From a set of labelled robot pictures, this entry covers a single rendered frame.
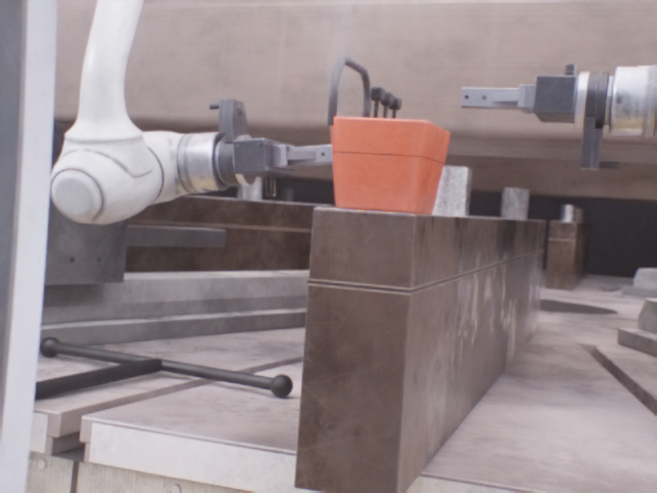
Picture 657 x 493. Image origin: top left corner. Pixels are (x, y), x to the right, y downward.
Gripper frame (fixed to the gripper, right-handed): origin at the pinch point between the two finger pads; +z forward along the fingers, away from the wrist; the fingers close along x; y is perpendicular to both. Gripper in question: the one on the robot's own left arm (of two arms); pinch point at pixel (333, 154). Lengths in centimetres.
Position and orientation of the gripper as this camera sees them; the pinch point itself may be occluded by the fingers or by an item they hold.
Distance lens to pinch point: 145.8
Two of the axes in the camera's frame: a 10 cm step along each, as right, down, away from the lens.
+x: -2.9, 0.1, -9.6
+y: 0.4, 10.0, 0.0
